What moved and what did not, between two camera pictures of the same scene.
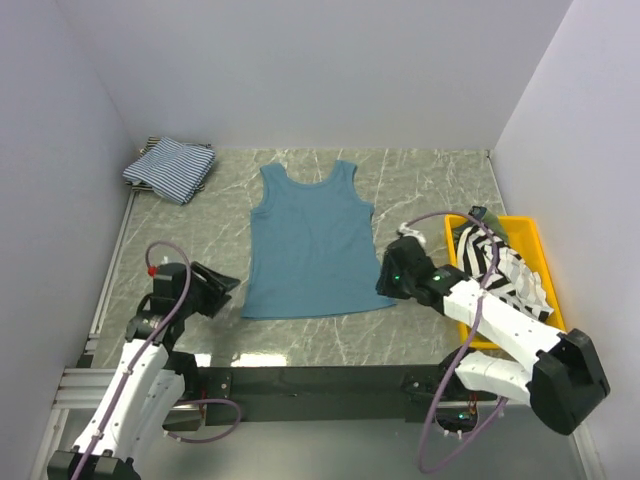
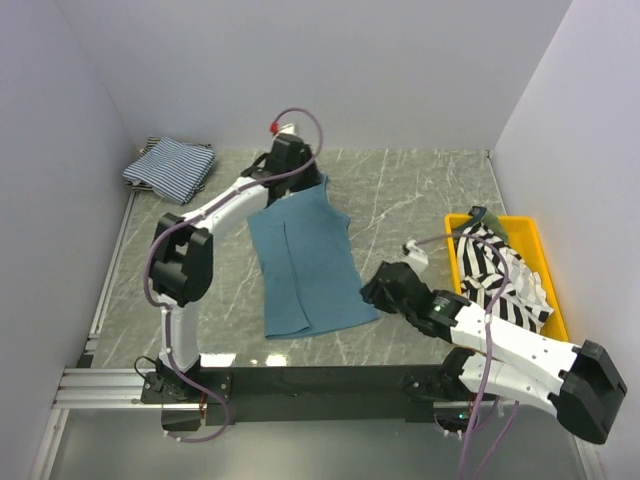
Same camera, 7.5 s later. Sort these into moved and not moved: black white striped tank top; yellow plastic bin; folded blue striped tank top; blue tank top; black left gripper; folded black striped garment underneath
Moved: blue tank top; black left gripper
Not moved: folded black striped garment underneath; black white striped tank top; yellow plastic bin; folded blue striped tank top
